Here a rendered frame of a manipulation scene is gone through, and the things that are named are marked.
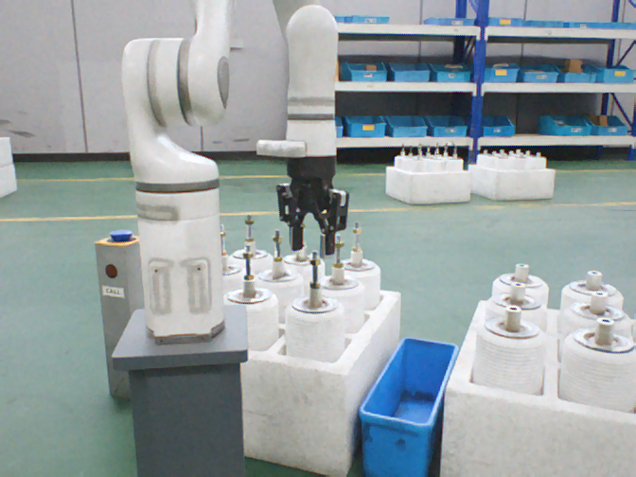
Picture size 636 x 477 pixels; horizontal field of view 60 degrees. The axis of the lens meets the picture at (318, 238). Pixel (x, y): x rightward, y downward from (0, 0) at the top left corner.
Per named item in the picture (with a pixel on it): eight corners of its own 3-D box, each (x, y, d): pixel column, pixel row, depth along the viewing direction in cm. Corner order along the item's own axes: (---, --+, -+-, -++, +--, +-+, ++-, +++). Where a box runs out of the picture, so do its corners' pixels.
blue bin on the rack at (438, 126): (415, 134, 603) (416, 115, 598) (449, 134, 609) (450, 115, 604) (432, 137, 555) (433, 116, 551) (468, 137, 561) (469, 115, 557)
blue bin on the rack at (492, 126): (461, 134, 608) (462, 115, 603) (493, 134, 614) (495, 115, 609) (481, 137, 560) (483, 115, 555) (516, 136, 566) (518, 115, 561)
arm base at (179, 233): (223, 341, 63) (217, 192, 59) (140, 345, 61) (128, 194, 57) (225, 311, 72) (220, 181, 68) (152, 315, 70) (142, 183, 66)
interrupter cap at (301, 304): (343, 301, 91) (343, 296, 91) (332, 317, 84) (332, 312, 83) (299, 296, 93) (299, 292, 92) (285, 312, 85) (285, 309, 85)
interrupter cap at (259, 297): (279, 293, 94) (279, 290, 94) (259, 308, 87) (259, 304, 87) (239, 288, 97) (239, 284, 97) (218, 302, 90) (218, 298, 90)
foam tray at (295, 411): (344, 481, 84) (345, 374, 80) (134, 431, 97) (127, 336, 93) (397, 370, 120) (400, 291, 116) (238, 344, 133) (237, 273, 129)
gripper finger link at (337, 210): (331, 190, 79) (325, 228, 81) (341, 195, 78) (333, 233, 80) (344, 189, 80) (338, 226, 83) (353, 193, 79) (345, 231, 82)
